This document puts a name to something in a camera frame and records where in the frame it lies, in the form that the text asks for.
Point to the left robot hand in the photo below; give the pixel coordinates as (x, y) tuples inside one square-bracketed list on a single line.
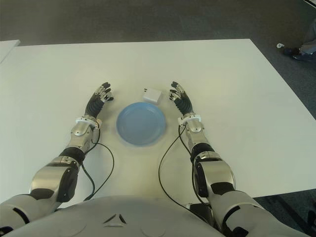
[(96, 105)]

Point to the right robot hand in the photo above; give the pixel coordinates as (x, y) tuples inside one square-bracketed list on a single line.
[(184, 103)]

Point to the white charger block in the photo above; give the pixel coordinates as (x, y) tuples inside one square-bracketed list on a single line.
[(151, 96)]

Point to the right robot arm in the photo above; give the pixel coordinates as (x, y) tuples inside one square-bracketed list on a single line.
[(217, 172)]

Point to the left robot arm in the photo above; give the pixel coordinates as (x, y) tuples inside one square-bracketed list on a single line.
[(54, 172)]

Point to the blue plastic plate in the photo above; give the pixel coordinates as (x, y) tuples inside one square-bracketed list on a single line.
[(140, 123)]

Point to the adjacent white table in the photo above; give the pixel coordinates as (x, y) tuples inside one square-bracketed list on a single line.
[(6, 48)]

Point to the grey robot torso shell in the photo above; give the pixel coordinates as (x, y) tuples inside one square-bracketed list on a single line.
[(123, 209)]

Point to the small white object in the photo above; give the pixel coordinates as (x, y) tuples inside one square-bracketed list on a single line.
[(279, 45)]

